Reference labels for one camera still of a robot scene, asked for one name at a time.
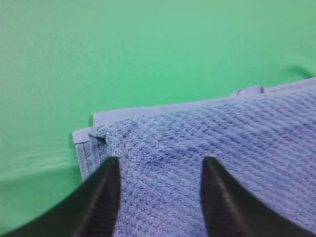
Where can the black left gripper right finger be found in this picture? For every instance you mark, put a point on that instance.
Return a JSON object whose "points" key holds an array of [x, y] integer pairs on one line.
{"points": [[230, 210]]}

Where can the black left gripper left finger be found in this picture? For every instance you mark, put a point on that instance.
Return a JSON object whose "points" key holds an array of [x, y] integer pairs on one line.
{"points": [[90, 211]]}

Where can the blue waffle-weave towel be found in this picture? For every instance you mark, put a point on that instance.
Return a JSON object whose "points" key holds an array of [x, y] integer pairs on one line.
{"points": [[265, 137]]}

